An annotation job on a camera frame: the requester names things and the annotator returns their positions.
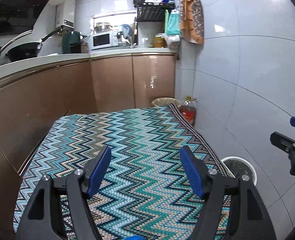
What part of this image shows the beige waste bin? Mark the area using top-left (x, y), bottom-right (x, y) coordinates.
top-left (152, 97), bottom-right (181, 108)

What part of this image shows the black range hood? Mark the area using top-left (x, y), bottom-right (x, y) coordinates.
top-left (0, 0), bottom-right (43, 38)

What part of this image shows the black frying pan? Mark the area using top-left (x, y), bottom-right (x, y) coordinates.
top-left (6, 29), bottom-right (60, 62)

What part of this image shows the zigzag patterned tablecloth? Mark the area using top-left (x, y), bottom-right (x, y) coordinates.
top-left (13, 104), bottom-right (234, 240)

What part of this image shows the window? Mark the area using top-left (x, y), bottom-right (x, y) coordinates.
top-left (92, 12), bottom-right (138, 33)

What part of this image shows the white bin with black liner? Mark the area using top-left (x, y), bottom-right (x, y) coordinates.
top-left (221, 156), bottom-right (257, 187)

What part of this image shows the green countertop appliance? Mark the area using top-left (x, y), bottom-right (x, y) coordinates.
top-left (62, 31), bottom-right (82, 54)

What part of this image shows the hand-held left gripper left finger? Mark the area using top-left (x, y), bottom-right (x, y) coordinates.
top-left (16, 145), bottom-right (112, 240)

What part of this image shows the black dish rack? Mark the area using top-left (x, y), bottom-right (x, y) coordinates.
top-left (133, 0), bottom-right (176, 22)

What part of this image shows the blue cloth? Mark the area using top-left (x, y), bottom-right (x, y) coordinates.
top-left (119, 24), bottom-right (133, 39)

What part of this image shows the cooking oil bottle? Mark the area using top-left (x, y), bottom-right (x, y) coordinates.
top-left (180, 95), bottom-right (197, 127)

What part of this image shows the steel pot with lid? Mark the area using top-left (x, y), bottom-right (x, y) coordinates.
top-left (94, 22), bottom-right (112, 33)

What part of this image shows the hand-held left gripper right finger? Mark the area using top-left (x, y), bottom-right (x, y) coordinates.
top-left (180, 145), bottom-right (277, 240)

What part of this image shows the white water heater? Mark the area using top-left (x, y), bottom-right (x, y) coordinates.
top-left (55, 0), bottom-right (76, 29)

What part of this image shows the orange patterned apron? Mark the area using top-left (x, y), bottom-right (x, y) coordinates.
top-left (180, 0), bottom-right (204, 45)

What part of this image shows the white microwave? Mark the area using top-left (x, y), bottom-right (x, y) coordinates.
top-left (91, 31), bottom-right (118, 50)

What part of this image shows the teal hanging bag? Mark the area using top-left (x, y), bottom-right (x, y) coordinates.
top-left (165, 9), bottom-right (181, 37)

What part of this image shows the white jug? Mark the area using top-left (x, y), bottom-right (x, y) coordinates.
top-left (139, 34), bottom-right (150, 47)

